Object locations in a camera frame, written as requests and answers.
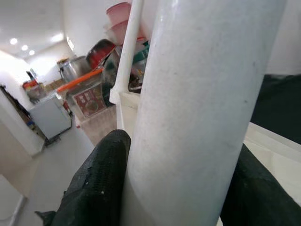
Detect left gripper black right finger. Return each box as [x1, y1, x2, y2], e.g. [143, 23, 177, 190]
[220, 143, 301, 226]

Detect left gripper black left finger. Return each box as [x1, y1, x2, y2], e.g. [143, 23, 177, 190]
[35, 129, 132, 226]

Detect white plastic table leg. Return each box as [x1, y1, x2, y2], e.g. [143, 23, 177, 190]
[119, 0, 289, 226]
[114, 0, 144, 94]

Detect red and black bowl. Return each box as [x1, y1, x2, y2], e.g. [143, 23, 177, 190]
[86, 39, 117, 70]

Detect pink plastic bowl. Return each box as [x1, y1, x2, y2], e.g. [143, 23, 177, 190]
[106, 20, 129, 46]
[105, 1, 132, 24]

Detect cream plastic table top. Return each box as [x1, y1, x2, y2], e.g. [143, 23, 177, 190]
[109, 87, 301, 208]

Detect orange plastic rod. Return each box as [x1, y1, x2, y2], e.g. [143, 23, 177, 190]
[56, 68, 104, 94]

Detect red printed box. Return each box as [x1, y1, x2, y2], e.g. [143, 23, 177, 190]
[72, 82, 107, 118]

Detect white box appliance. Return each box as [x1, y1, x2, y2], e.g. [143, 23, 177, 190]
[29, 93, 72, 141]

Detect green plastic container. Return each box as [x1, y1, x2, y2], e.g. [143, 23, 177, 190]
[133, 44, 150, 65]

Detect black bag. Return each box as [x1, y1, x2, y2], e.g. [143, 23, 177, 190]
[101, 50, 119, 95]

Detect steel cooking pot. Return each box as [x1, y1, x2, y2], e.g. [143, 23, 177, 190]
[58, 56, 91, 83]

